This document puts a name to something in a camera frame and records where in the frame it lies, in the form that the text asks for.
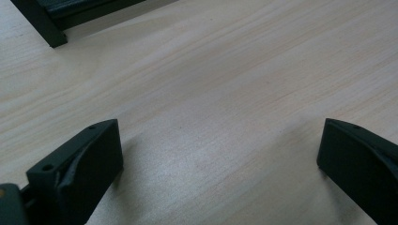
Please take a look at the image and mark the black two-tier metal rack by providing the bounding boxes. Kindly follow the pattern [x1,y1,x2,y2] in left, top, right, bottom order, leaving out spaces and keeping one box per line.
[9,0,148,49]

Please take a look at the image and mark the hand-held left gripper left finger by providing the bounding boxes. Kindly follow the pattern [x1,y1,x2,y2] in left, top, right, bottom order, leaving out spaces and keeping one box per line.
[25,118,124,225]

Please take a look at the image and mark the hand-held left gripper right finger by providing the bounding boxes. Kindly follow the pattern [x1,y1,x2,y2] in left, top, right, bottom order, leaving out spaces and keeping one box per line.
[315,117,398,225]

